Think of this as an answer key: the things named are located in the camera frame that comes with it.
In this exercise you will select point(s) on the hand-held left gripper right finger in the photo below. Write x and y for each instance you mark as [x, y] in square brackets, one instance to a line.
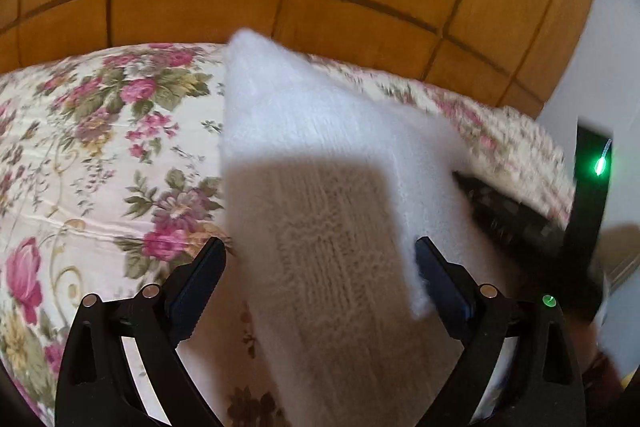
[442, 289]

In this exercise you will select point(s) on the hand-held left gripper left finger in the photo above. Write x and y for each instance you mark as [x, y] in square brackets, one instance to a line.
[197, 289]

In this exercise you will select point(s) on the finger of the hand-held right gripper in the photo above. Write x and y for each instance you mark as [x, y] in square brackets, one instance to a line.
[505, 212]

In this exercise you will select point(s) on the white knit sweater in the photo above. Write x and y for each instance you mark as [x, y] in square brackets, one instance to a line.
[310, 117]

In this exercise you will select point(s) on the floral bedspread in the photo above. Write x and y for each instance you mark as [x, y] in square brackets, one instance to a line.
[75, 157]

